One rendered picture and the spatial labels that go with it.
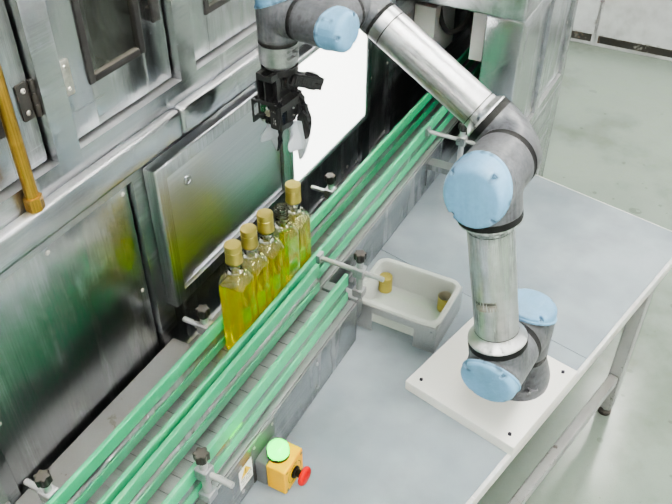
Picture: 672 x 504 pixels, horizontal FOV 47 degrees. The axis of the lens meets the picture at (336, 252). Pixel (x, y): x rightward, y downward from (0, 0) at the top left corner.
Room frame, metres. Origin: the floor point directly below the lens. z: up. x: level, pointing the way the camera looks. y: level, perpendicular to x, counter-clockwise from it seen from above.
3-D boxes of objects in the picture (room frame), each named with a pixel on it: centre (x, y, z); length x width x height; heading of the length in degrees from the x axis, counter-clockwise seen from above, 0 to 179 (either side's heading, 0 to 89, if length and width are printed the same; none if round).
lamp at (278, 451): (0.93, 0.11, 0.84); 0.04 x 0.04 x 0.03
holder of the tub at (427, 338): (1.41, -0.15, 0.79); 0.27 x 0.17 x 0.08; 62
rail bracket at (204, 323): (1.16, 0.29, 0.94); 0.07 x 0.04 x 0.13; 62
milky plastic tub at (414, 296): (1.39, -0.17, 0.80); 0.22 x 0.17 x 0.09; 62
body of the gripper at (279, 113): (1.35, 0.11, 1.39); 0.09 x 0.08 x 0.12; 147
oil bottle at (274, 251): (1.27, 0.14, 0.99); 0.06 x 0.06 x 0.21; 61
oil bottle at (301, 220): (1.38, 0.09, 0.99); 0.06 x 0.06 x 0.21; 62
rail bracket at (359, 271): (1.34, -0.03, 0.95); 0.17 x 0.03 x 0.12; 62
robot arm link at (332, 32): (1.31, 0.01, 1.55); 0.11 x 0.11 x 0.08; 57
